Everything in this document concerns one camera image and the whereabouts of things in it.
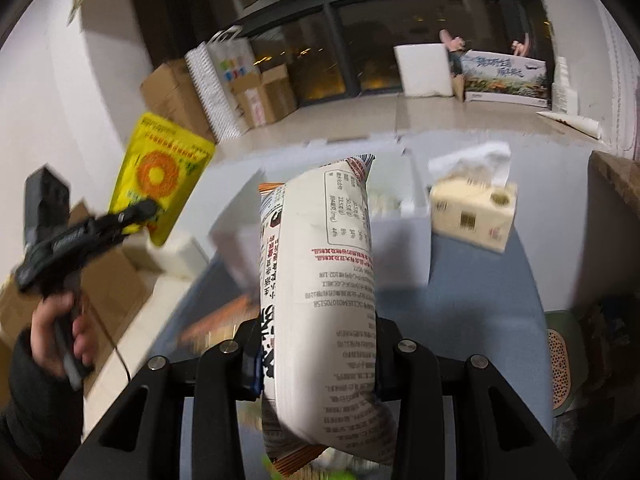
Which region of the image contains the person's left hand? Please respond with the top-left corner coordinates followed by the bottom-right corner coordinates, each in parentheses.
top-left (30, 290), bottom-right (98, 377)

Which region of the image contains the black cable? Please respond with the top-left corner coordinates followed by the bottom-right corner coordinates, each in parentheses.
top-left (102, 310), bottom-right (132, 383)

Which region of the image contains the long landscape printed box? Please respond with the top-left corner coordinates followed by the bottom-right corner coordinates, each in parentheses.
top-left (460, 51), bottom-right (551, 108)

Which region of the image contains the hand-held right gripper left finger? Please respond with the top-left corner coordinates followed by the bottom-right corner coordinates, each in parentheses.
top-left (60, 319), bottom-right (264, 480)

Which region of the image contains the small open cardboard box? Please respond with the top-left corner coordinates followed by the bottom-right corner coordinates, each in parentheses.
top-left (231, 63), bottom-right (298, 128)

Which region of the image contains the brown stone counter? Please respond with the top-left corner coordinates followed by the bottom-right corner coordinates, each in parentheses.
top-left (587, 150), bottom-right (640, 221)

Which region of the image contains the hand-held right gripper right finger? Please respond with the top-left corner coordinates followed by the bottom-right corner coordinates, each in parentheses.
top-left (372, 317), bottom-right (576, 480)

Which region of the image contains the yellow snack packet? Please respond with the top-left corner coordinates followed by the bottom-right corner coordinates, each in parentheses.
top-left (107, 112), bottom-right (217, 247)

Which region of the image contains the dotted white paper bag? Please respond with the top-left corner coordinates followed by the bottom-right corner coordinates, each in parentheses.
top-left (185, 30), bottom-right (263, 143)

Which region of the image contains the white spray bottle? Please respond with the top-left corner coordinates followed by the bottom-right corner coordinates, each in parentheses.
top-left (552, 57), bottom-right (578, 113)

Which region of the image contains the white foam box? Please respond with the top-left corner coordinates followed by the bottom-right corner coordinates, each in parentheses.
top-left (393, 42), bottom-right (454, 98)

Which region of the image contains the flat brown cardboard box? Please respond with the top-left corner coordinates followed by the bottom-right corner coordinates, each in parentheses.
top-left (0, 200), bottom-right (151, 396)

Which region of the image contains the cream tissue pack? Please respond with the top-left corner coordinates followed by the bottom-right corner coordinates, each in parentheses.
top-left (427, 142), bottom-right (518, 253)

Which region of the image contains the white rolled paper cone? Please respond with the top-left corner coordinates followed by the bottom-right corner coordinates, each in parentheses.
top-left (537, 110), bottom-right (603, 140)

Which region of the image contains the white foam block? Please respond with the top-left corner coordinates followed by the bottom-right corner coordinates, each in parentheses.
top-left (147, 232), bottom-right (211, 281)

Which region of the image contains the green stool with perforated cushion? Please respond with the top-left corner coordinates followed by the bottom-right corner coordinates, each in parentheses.
top-left (544, 310), bottom-right (591, 416)

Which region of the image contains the white cardboard box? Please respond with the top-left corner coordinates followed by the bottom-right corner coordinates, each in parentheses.
top-left (207, 137), bottom-right (433, 293)

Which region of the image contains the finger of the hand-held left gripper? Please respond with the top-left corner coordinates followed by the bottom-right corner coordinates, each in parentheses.
top-left (92, 199), bottom-right (161, 249)

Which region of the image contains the white printed snack bag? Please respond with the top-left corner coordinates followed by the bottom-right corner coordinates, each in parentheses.
top-left (257, 154), bottom-right (398, 478)

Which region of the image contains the large brown cardboard box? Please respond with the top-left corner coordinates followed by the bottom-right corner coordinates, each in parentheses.
top-left (140, 58), bottom-right (217, 143)

